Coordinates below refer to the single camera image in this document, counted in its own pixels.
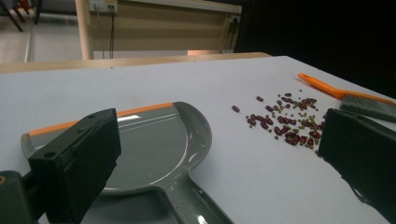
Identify black power cable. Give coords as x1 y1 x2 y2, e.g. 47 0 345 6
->
108 5 116 60

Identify white power strip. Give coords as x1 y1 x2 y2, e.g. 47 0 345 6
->
88 0 119 14

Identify pile of red and green beans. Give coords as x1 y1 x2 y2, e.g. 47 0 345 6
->
231 89 329 156

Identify dark chair legs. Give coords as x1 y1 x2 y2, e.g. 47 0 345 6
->
0 0 43 33

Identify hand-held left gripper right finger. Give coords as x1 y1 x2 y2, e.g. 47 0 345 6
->
318 107 396 224

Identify light wooden table leg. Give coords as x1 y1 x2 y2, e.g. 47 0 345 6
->
75 0 95 61

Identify light wooden table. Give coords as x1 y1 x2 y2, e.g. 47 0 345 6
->
0 51 271 75

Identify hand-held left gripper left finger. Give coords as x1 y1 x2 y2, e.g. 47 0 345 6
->
23 107 122 224

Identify grey dustpan with orange edge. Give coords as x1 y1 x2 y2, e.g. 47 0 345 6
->
21 101 235 224

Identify orange brush with grey bristles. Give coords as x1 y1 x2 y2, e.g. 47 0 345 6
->
297 72 396 123

